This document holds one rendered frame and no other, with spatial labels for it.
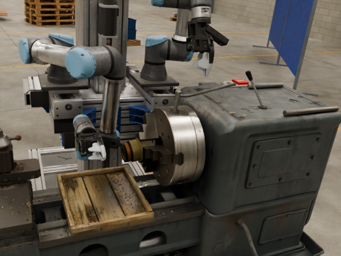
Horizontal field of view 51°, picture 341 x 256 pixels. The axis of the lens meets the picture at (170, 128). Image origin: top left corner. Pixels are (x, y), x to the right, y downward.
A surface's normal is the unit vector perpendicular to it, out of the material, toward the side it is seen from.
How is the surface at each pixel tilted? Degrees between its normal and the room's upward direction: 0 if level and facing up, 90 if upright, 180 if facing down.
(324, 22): 90
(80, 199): 0
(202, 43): 71
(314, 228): 0
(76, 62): 89
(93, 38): 90
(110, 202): 0
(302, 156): 90
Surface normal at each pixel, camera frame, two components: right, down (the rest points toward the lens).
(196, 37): 0.40, 0.08
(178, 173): 0.36, 0.61
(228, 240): 0.40, 0.41
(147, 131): 0.36, -0.25
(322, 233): 0.09, -0.91
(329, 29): -0.86, 0.14
